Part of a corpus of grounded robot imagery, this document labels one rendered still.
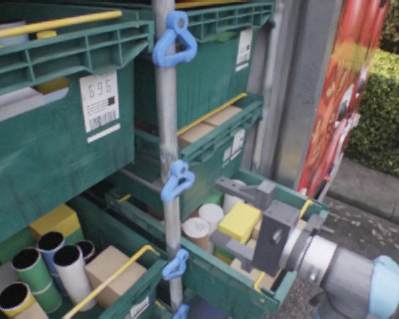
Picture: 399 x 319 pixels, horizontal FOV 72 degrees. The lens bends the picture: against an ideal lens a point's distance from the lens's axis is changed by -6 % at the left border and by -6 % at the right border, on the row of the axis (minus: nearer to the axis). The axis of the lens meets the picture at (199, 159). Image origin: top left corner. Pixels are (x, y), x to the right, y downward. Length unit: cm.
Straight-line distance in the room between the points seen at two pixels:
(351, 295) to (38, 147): 49
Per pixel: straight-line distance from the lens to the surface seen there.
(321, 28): 85
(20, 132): 40
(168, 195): 58
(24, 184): 44
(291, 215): 50
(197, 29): 58
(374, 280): 50
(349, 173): 325
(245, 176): 105
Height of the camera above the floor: 178
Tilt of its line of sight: 34 degrees down
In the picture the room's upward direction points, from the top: 1 degrees clockwise
